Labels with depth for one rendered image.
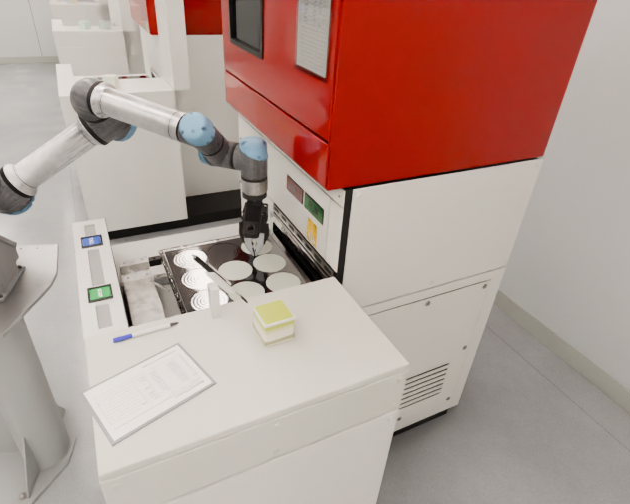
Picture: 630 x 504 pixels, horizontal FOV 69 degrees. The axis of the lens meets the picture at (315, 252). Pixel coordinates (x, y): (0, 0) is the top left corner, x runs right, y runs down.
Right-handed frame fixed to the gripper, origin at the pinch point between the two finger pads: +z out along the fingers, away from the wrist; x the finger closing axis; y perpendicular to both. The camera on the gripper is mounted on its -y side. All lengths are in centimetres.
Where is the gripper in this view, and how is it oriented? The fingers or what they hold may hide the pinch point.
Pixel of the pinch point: (254, 253)
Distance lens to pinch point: 141.3
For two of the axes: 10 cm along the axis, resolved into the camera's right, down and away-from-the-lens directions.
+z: -0.6, 8.4, 5.4
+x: -10.0, -0.5, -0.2
